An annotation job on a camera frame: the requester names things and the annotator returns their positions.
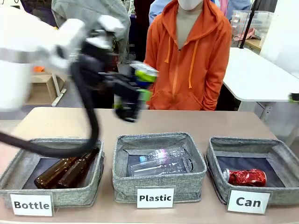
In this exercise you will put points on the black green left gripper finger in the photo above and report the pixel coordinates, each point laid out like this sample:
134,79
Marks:
144,95
146,75

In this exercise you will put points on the brown glass bottle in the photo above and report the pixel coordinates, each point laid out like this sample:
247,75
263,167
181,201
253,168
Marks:
77,170
50,176

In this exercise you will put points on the person in black trousers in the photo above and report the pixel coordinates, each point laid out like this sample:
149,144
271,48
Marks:
140,30

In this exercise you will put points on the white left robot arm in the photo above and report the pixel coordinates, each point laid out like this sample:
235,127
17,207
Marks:
14,81

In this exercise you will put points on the clear plastic container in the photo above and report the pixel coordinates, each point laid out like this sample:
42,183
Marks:
259,23

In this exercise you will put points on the grey fabric basket Plastic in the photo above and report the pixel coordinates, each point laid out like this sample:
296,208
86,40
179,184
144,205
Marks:
158,186

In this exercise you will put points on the person in dark jacket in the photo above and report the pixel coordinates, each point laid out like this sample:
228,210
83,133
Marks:
43,12

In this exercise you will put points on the black pole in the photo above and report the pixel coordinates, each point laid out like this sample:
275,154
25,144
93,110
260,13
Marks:
248,25

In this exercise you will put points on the white Can label sign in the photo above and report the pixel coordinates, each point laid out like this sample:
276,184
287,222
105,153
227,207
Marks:
248,202

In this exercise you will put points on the white table leg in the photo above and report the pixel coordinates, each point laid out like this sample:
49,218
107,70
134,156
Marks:
58,93

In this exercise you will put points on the white Plastic label sign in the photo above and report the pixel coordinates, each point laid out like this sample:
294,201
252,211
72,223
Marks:
155,198

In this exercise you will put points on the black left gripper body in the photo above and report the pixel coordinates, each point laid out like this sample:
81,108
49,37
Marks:
98,67

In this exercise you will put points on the white side table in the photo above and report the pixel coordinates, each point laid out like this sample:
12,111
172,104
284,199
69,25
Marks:
252,77

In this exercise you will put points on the crushed red can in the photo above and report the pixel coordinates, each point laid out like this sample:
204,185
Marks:
247,177

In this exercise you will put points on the person in grey jacket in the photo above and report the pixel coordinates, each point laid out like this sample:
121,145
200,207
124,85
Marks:
93,9

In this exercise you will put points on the person in orange hoodie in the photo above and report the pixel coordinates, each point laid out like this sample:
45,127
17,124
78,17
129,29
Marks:
201,70

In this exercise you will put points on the grey fabric basket Bottle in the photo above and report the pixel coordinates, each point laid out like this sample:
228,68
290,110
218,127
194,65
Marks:
70,196

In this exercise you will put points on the clear bottle with blue cap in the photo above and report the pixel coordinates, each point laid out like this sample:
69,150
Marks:
163,152

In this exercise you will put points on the white face mask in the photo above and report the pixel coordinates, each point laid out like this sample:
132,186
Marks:
189,4

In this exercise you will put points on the grey fabric basket Can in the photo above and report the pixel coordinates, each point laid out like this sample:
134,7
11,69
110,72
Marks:
287,196

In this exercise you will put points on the cardboard box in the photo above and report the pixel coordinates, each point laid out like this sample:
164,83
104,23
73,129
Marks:
42,89

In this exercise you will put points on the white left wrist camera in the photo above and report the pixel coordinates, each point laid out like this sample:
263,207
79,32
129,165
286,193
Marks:
111,24

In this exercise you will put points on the clear plastic bottle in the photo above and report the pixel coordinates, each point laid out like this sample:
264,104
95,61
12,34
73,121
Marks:
161,166

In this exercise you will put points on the white Bottle label sign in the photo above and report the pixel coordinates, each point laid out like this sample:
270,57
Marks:
31,205

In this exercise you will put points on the orange cloth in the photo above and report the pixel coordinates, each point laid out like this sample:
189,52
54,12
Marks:
38,69

